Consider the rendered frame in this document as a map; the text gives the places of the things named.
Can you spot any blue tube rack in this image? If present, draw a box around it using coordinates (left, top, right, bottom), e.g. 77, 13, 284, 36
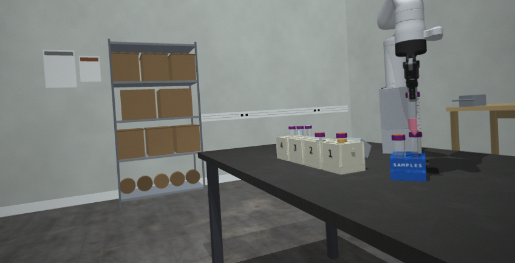
390, 152, 426, 182

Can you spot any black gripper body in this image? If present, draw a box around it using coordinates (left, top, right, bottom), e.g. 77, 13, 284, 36
395, 39, 427, 62

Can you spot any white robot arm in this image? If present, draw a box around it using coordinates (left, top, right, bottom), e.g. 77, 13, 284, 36
377, 0, 443, 88

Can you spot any white bucket adapter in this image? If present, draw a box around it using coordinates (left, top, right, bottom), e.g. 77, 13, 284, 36
288, 137, 316, 165
276, 135, 307, 161
303, 138, 337, 169
321, 140, 366, 175

